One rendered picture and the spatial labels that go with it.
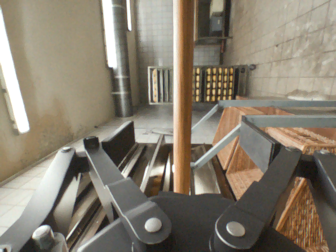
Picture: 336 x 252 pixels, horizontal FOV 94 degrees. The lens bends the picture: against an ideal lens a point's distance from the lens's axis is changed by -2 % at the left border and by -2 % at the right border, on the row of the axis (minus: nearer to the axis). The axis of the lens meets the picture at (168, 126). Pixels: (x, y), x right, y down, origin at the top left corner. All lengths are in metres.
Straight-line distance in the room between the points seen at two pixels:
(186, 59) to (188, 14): 0.06
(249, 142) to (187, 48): 0.15
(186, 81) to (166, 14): 5.33
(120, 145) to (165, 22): 5.38
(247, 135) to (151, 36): 5.33
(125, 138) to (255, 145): 0.13
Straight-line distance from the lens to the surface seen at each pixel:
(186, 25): 0.26
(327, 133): 0.95
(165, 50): 5.34
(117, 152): 0.16
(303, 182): 0.78
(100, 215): 1.13
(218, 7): 4.92
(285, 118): 0.75
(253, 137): 0.18
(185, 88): 0.25
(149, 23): 5.56
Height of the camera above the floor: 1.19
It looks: 5 degrees up
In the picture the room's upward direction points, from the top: 90 degrees counter-clockwise
